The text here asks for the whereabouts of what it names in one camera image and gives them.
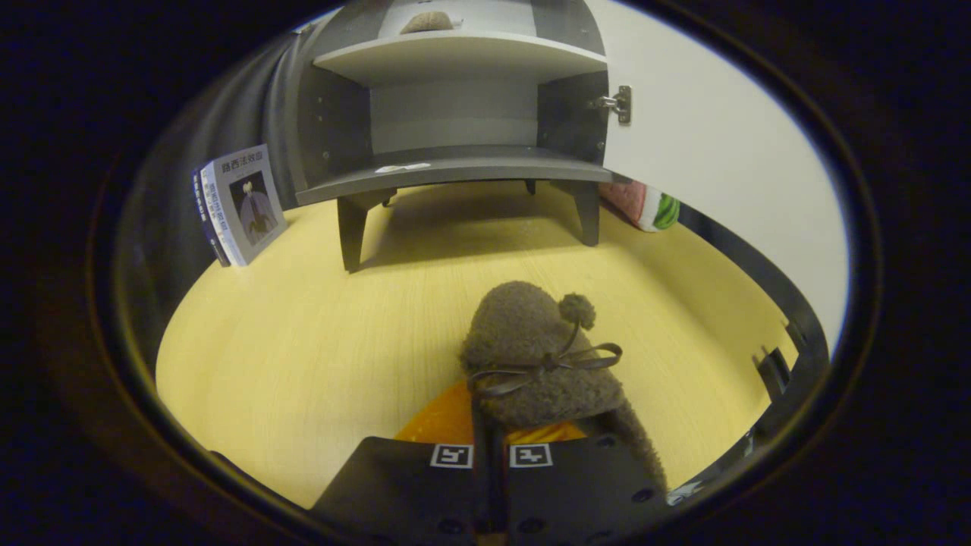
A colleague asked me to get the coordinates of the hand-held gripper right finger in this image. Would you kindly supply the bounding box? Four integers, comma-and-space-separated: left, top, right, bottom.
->
492, 423, 670, 546

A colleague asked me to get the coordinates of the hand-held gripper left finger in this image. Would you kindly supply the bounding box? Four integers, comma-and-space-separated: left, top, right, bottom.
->
311, 379, 491, 546

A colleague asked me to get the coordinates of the brown fuzzy slipper shoe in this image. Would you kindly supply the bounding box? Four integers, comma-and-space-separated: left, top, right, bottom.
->
459, 281, 670, 497
400, 11, 456, 35

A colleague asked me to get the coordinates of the grey shoe cabinet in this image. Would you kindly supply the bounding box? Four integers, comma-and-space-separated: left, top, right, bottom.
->
292, 0, 617, 274

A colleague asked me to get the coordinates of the white shoe cabinet door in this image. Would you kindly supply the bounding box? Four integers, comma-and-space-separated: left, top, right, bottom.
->
588, 0, 850, 357

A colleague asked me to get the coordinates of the metal door hinge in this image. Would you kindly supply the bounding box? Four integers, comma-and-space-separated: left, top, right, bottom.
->
588, 85, 633, 126

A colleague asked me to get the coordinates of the watermelon print cushion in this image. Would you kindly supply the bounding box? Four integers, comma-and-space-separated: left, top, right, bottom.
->
599, 180, 681, 233

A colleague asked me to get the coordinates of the figure print cover book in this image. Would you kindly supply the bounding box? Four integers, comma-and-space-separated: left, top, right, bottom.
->
215, 144, 288, 267

